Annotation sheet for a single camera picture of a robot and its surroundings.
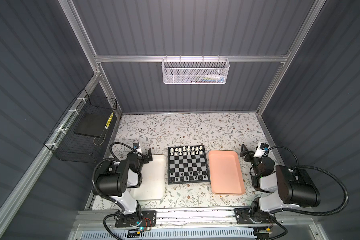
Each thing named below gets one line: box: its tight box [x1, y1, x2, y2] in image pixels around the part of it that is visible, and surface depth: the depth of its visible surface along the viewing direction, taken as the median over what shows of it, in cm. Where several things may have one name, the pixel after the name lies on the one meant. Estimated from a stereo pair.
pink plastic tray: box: [208, 150, 246, 195], surface depth 92 cm
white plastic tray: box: [129, 154, 166, 201], surface depth 87 cm
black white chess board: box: [167, 145, 211, 185], surface depth 91 cm
